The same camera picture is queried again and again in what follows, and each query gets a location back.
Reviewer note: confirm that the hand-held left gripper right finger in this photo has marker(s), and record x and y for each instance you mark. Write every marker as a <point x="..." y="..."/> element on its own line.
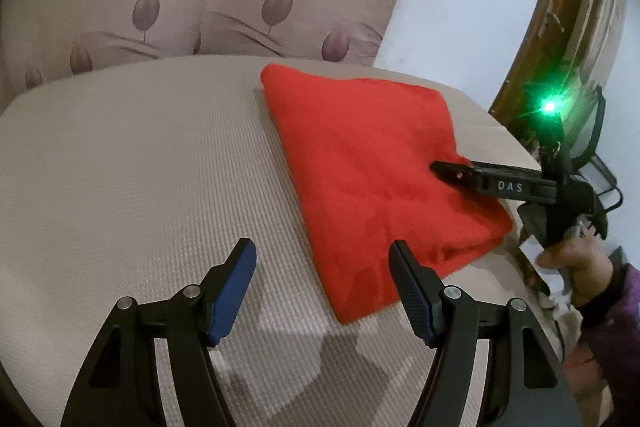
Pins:
<point x="415" y="302"/>

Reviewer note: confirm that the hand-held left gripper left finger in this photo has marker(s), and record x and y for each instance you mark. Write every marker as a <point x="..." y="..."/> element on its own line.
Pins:
<point x="230" y="302"/>

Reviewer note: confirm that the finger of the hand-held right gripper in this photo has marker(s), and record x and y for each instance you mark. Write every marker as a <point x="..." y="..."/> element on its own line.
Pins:
<point x="500" y="184"/>

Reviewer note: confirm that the red knit garment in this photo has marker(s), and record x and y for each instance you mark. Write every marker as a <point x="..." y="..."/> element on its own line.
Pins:
<point x="360" y="157"/>

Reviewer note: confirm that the person's right forearm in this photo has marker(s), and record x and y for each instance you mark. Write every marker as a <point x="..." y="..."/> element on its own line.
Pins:
<point x="610" y="342"/>

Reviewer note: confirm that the person's right hand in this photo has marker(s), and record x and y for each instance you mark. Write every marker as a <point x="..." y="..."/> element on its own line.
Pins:
<point x="585" y="267"/>

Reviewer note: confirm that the white paper scrap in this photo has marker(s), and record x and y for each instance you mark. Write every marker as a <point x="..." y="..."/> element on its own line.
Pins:
<point x="531" y="252"/>

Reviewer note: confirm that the black chair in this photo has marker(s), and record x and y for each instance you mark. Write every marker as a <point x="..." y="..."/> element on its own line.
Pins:
<point x="596" y="122"/>

